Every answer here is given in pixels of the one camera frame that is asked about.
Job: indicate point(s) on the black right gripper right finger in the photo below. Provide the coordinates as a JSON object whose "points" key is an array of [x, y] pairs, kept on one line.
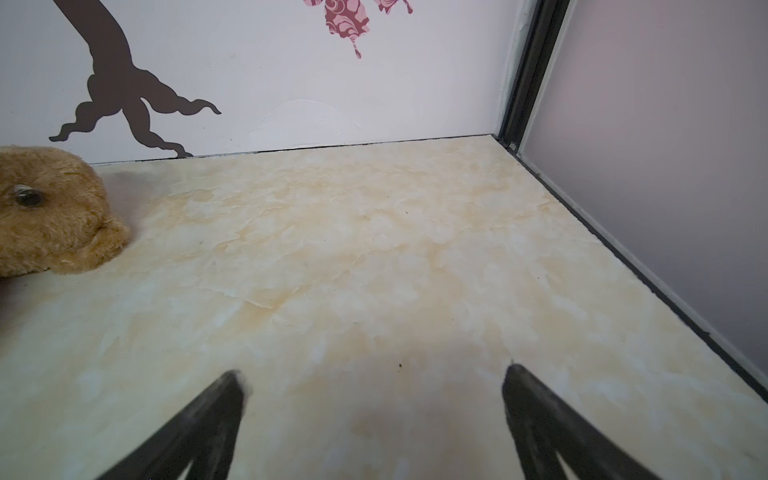
{"points": [[549, 435]]}

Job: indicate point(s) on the brown plush teddy bear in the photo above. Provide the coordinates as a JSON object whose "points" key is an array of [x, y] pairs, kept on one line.
{"points": [[55, 214]]}

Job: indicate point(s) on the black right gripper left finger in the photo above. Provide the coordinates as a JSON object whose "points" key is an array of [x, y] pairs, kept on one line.
{"points": [[197, 443]]}

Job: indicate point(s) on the black corner frame post right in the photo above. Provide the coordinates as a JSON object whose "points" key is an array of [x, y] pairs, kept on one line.
{"points": [[542, 27]]}

